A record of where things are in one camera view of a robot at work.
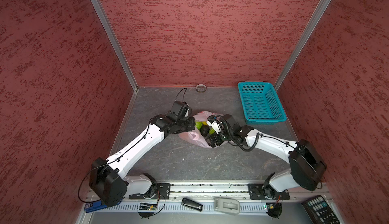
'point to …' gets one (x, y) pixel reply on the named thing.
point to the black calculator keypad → (319, 211)
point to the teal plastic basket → (261, 103)
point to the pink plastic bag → (195, 136)
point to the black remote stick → (192, 204)
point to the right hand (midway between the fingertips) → (209, 140)
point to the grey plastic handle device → (226, 205)
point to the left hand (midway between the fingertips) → (194, 128)
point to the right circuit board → (274, 210)
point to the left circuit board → (144, 206)
